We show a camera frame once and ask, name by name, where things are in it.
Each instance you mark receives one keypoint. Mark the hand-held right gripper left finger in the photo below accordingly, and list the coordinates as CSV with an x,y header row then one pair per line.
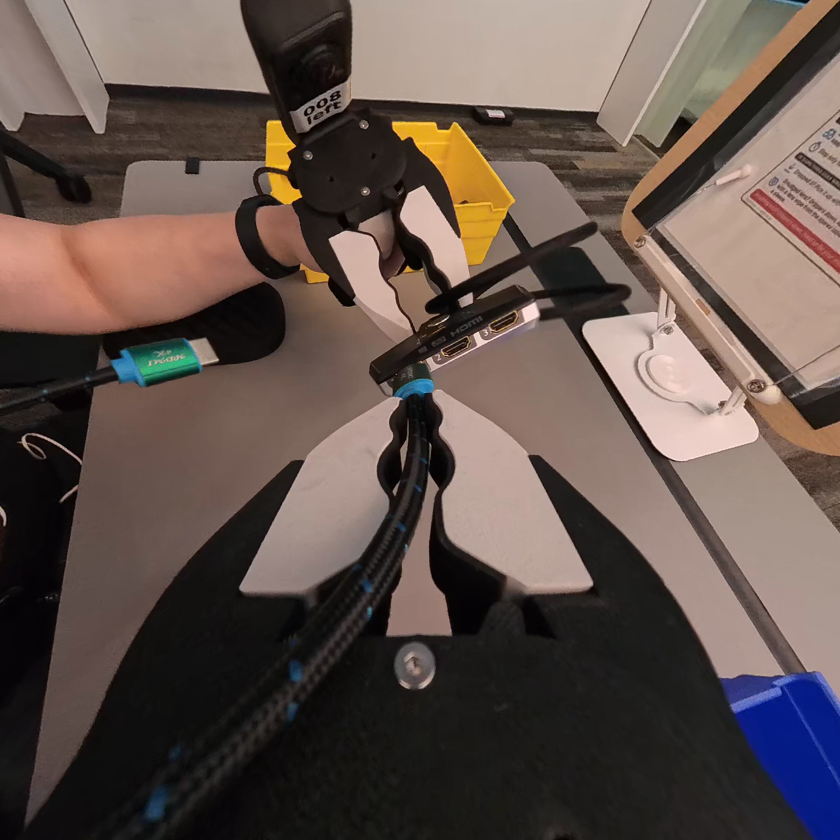
x,y
315,518

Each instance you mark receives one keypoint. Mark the black rectangular desk mat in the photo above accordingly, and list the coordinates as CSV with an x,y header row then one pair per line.
x,y
571,275

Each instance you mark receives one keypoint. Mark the blue divided bin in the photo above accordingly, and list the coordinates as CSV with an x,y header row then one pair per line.
x,y
800,741

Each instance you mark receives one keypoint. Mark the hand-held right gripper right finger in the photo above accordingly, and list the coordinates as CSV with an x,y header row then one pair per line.
x,y
512,525

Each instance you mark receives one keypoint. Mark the person's left hand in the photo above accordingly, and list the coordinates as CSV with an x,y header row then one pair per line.
x,y
303,253

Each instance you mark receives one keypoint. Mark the black wristband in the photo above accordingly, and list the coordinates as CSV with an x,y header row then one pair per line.
x,y
244,239

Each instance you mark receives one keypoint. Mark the wooden rimmed instruction sign board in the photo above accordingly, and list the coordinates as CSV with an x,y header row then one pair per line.
x,y
754,249

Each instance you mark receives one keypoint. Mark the small black floor box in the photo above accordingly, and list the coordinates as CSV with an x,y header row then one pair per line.
x,y
492,116

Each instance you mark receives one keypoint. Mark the yellow plastic bin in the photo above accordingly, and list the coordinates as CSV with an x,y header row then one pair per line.
x,y
472,190

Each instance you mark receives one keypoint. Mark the black chair base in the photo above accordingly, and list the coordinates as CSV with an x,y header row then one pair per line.
x,y
39,161

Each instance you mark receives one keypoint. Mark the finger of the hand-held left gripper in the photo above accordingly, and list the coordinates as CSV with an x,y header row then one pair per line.
x,y
436,236
358,269

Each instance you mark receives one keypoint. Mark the black ribbed pad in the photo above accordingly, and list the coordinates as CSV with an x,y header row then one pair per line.
x,y
216,321

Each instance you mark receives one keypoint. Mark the person's left forearm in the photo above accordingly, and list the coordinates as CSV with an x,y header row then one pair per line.
x,y
131,269

